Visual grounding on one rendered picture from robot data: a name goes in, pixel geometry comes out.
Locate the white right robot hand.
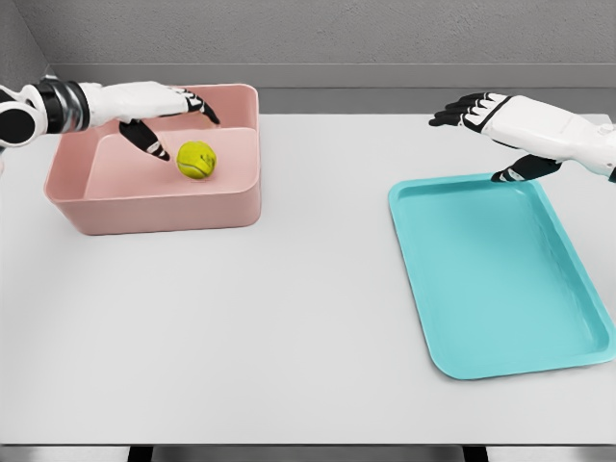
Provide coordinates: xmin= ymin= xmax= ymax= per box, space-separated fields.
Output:
xmin=428 ymin=92 xmax=565 ymax=184

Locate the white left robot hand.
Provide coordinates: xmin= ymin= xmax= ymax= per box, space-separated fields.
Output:
xmin=111 ymin=81 xmax=221 ymax=163

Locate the yellow-green tennis ball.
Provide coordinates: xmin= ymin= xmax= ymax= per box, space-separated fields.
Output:
xmin=176 ymin=140 xmax=218 ymax=181

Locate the pink plastic basket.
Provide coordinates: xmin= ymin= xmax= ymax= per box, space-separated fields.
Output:
xmin=43 ymin=84 xmax=263 ymax=237

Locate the blue plastic tray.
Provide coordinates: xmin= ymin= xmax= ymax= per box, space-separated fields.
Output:
xmin=387 ymin=172 xmax=616 ymax=382

